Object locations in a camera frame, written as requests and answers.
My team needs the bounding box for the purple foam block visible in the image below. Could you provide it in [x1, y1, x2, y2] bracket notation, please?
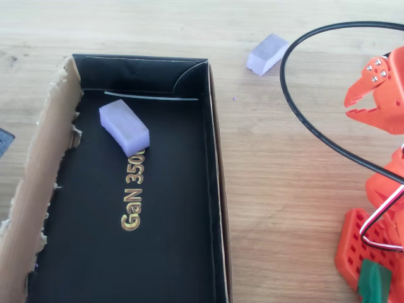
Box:
[98, 98, 150, 158]
[246, 33, 290, 76]

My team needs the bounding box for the black cardboard box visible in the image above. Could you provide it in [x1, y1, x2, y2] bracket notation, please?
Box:
[0, 53, 234, 303]

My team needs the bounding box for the green table clamp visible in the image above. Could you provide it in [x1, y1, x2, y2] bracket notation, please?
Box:
[357, 259, 393, 303]

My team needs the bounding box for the dark grey tape patch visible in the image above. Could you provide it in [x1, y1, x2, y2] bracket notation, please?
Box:
[0, 127, 16, 160]

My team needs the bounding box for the black camera cable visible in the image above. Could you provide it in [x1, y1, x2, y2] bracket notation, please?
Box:
[279, 21, 404, 186]

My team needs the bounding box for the white red servo wire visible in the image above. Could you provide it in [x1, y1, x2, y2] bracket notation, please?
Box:
[359, 141, 404, 253]

